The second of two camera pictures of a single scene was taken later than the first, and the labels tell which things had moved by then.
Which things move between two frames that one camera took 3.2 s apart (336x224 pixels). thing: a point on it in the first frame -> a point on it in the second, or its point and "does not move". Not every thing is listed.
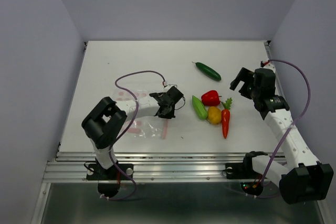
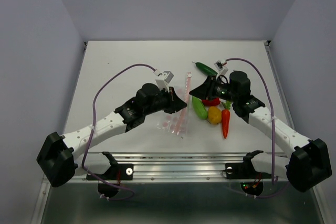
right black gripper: (244, 75) -> (205, 90)
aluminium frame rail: (165, 167) does not move
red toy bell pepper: (210, 98) does not move
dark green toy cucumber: (208, 72) does not move
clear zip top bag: (150, 127) -> (178, 123)
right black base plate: (242, 170) does not move
